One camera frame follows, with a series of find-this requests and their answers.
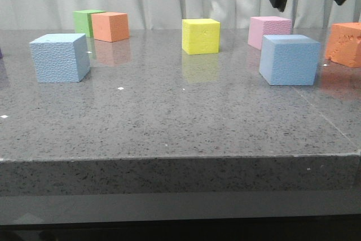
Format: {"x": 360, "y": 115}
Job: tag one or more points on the green foam block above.
{"x": 83, "y": 22}

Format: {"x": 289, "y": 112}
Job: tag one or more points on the pink foam block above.
{"x": 265, "y": 25}

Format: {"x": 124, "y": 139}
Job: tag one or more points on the damaged orange foam block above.
{"x": 343, "y": 45}

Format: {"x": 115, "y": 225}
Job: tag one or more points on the yellow foam block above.
{"x": 200, "y": 36}

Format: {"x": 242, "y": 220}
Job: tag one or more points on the blue foam block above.
{"x": 60, "y": 57}
{"x": 290, "y": 59}

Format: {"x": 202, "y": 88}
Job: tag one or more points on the orange foam block back left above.
{"x": 110, "y": 26}

